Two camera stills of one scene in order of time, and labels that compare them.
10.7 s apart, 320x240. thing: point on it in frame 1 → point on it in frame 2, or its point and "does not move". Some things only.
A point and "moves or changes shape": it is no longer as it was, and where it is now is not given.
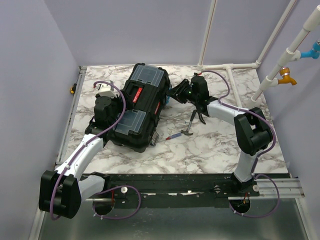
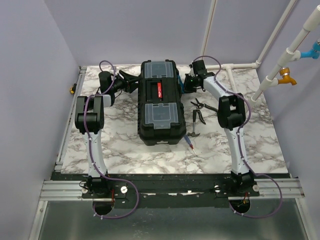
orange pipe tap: (284, 72) does not move
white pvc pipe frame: (291, 53) does not move
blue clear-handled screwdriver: (173, 136) → (191, 145)
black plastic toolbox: (147, 96) → (161, 114)
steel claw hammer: (187, 132) moves or changes shape
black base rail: (181, 190) does not move
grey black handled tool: (201, 117) does not move
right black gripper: (177, 92) → (186, 89)
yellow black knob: (72, 89) does not move
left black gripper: (118, 100) → (131, 81)
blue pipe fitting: (314, 53) does not move
